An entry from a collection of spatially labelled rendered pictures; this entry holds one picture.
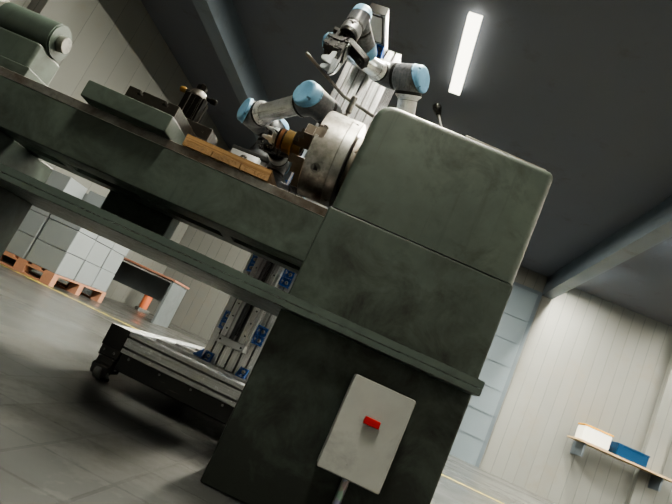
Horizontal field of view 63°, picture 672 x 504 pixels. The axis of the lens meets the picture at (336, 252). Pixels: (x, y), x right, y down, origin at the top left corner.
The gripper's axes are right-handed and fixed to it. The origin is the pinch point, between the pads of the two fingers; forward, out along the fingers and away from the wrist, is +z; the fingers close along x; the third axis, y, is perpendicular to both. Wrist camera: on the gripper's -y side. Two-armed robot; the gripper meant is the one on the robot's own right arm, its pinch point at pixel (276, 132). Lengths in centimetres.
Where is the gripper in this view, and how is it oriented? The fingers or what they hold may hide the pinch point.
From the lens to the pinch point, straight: 197.2
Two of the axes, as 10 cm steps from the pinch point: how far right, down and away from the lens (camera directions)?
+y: -9.1, -4.0, 0.9
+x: 4.1, -8.9, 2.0
